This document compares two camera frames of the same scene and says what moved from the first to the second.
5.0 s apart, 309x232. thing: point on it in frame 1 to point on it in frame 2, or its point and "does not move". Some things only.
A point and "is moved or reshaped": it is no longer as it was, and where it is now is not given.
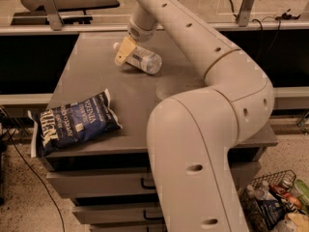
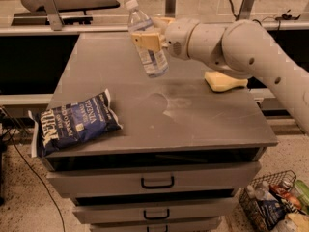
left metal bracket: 50,5 does not move
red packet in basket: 283,192 does not move
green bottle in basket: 303,193 does not move
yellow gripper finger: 127,46 to 148,40
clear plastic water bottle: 143,59 is moved or reshaped
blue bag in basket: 271,211 does not move
